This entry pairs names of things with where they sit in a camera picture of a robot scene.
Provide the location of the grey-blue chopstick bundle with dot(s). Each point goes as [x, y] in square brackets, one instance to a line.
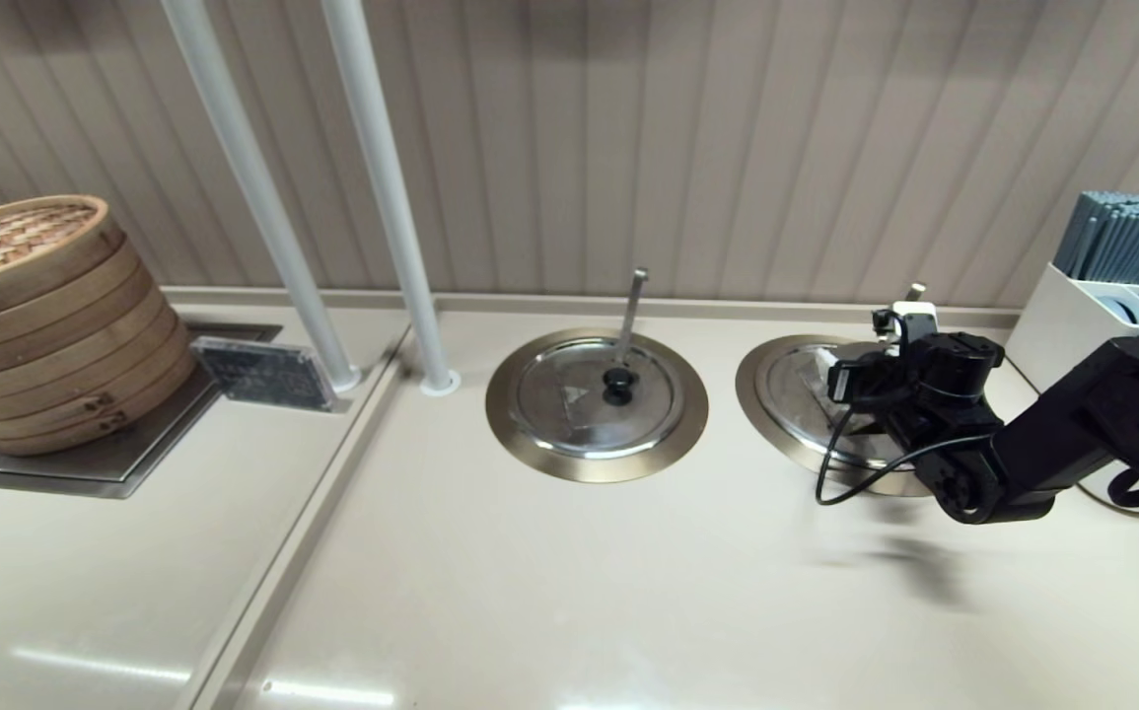
[1121, 240]

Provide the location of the white metal pole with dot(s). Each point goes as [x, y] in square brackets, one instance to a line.
[251, 168]
[380, 168]

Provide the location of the clear acrylic label sign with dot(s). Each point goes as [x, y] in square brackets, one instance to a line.
[263, 373]

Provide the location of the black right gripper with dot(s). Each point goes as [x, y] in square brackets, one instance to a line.
[963, 370]

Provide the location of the white cutlery holder box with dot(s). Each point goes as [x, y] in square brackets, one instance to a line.
[1052, 316]

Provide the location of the steel steamer base plate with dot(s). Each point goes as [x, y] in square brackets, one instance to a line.
[86, 473]

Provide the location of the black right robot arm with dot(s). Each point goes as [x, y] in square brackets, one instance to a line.
[1072, 434]

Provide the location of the white ceramic jar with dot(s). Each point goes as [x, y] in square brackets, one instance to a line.
[1094, 495]

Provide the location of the steel pot lid black knob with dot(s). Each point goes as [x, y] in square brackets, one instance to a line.
[559, 394]
[791, 404]

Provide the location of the stacked bamboo steamer baskets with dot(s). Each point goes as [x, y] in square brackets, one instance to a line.
[56, 333]

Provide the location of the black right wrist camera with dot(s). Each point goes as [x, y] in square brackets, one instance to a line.
[858, 383]

